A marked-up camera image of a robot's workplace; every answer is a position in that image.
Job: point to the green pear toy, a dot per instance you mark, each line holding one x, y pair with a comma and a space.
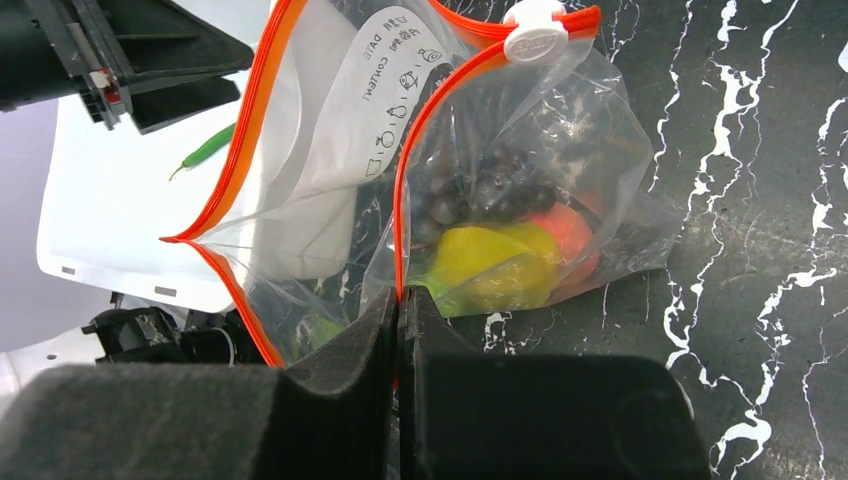
312, 332

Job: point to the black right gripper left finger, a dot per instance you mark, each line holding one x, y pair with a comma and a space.
324, 417

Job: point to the white plastic bin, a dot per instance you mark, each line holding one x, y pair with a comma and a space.
113, 199

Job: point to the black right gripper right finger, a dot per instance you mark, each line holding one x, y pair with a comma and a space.
465, 414

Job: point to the clear orange zip bag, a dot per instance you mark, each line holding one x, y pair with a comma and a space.
380, 144

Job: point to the green chili pepper toy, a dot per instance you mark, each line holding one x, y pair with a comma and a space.
206, 150

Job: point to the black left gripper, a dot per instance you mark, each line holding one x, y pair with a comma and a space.
168, 64

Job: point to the orange peach toy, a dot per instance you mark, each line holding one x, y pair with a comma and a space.
572, 234

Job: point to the yellow starfruit toy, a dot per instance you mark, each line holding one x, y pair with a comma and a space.
477, 269

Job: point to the black grape bunch toy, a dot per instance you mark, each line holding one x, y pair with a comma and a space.
499, 187

